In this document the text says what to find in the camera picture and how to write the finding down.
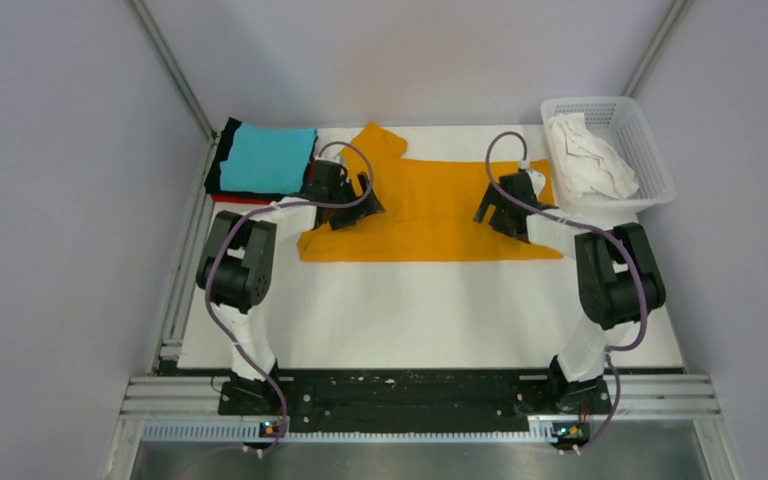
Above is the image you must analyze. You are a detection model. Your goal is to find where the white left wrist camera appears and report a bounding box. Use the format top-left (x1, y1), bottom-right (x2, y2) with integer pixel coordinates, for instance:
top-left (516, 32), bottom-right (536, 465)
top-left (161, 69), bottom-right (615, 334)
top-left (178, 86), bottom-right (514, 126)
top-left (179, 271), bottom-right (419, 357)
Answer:
top-left (316, 154), bottom-right (346, 166)

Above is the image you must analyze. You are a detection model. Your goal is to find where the left aluminium frame post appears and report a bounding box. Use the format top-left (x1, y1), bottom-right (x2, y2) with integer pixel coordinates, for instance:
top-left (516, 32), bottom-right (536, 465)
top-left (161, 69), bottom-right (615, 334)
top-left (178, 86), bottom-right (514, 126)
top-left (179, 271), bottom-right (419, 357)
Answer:
top-left (128, 0), bottom-right (218, 142)

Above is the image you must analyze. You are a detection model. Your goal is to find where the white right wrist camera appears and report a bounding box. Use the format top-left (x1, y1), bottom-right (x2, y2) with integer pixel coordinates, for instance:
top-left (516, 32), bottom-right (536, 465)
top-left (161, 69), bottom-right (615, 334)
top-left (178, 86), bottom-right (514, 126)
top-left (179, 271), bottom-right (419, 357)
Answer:
top-left (518, 159), bottom-right (550, 194)

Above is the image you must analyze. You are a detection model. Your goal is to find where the white plastic laundry basket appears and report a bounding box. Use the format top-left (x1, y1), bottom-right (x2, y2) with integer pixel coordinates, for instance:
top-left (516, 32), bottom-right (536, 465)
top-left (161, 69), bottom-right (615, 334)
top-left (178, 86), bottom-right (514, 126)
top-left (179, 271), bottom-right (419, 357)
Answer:
top-left (540, 96), bottom-right (676, 216)

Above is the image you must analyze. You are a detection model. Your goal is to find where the yellow t-shirt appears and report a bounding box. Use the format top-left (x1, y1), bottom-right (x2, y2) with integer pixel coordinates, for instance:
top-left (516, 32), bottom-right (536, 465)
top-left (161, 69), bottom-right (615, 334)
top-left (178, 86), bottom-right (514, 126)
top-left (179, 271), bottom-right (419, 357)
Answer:
top-left (297, 123), bottom-right (562, 263)

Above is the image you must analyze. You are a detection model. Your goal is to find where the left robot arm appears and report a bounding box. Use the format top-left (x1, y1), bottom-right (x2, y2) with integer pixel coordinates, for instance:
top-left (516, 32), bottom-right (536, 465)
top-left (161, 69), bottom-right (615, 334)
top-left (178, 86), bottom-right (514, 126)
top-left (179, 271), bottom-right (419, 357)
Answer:
top-left (196, 159), bottom-right (384, 414)

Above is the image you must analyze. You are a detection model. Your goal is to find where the white crumpled t-shirt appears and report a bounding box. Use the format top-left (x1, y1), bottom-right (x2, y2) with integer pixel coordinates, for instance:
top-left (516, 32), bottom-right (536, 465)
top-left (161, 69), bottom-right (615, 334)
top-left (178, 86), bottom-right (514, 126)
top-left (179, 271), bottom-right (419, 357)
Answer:
top-left (548, 113), bottom-right (639, 200)

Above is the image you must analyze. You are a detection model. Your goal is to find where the right aluminium frame post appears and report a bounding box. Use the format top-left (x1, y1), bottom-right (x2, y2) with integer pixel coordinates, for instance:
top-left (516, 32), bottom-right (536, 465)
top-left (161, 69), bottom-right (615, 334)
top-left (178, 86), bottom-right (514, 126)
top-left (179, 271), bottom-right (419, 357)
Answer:
top-left (622, 0), bottom-right (695, 97)

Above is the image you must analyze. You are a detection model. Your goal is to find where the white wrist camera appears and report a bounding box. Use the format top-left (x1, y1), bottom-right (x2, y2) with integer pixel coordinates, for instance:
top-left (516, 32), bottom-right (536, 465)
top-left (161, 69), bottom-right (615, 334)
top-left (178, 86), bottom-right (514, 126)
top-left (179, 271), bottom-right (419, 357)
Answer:
top-left (518, 159), bottom-right (550, 194)
top-left (316, 154), bottom-right (346, 166)

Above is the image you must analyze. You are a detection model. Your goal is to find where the aluminium front rail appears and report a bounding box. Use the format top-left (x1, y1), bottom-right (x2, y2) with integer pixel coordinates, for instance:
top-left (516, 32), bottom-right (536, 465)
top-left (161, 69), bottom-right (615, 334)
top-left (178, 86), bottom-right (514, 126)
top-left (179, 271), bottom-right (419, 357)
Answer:
top-left (120, 369), bottom-right (720, 448)

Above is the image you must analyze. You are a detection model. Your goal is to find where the cyan folded t-shirt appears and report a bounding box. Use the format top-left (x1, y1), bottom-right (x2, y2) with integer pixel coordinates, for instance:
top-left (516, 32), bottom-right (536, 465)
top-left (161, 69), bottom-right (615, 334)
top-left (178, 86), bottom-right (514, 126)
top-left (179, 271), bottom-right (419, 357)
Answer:
top-left (219, 123), bottom-right (319, 195)

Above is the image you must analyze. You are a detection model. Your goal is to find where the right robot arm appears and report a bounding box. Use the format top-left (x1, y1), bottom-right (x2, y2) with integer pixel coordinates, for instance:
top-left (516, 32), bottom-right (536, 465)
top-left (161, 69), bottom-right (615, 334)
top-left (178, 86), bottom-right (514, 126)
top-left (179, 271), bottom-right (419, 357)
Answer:
top-left (474, 171), bottom-right (666, 412)

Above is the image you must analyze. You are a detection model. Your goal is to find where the aluminium frame post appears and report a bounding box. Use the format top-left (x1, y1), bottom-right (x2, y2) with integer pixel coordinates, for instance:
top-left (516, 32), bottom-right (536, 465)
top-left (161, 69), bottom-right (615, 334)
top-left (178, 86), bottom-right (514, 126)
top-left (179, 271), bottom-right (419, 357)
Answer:
top-left (622, 0), bottom-right (695, 97)
top-left (128, 0), bottom-right (218, 142)

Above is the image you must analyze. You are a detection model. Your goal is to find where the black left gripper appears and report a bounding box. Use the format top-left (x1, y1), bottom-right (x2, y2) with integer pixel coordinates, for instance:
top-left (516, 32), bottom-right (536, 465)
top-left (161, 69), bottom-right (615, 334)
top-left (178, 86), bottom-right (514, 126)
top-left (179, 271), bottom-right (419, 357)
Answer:
top-left (328, 172), bottom-right (383, 230)

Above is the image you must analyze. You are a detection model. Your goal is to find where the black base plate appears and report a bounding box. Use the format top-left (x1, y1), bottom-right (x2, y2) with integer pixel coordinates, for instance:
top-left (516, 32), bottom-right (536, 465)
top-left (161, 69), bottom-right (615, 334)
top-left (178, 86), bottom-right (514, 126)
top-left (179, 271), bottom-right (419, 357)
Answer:
top-left (218, 369), bottom-right (610, 434)

